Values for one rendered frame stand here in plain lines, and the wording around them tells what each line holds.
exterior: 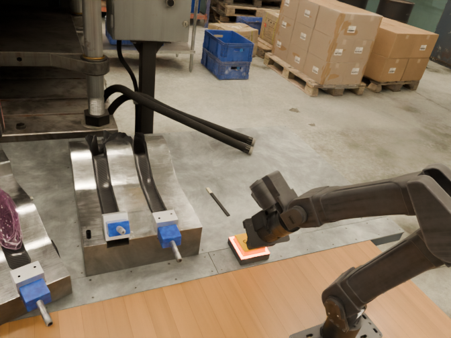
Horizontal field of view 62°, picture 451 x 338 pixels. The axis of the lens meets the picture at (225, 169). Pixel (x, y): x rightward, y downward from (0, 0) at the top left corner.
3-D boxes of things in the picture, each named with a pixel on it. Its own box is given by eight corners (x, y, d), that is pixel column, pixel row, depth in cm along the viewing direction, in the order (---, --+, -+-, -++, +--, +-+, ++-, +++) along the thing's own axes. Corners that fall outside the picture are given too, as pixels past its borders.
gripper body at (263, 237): (241, 220, 85) (254, 212, 79) (279, 215, 90) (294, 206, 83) (247, 249, 83) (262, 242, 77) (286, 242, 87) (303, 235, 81)
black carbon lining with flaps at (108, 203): (170, 220, 90) (172, 188, 85) (100, 231, 84) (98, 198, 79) (139, 149, 117) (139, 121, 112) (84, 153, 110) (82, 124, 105)
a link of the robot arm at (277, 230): (257, 214, 80) (272, 205, 74) (276, 203, 83) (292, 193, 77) (274, 243, 79) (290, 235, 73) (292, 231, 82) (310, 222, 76)
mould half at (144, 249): (198, 254, 92) (205, 211, 85) (86, 277, 82) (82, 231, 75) (150, 151, 129) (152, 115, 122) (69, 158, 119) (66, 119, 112)
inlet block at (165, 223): (190, 267, 80) (192, 249, 77) (166, 272, 78) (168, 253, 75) (172, 227, 90) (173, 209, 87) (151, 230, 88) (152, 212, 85)
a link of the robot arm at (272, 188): (238, 192, 78) (272, 167, 69) (264, 180, 84) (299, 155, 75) (267, 241, 76) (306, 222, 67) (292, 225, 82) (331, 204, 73)
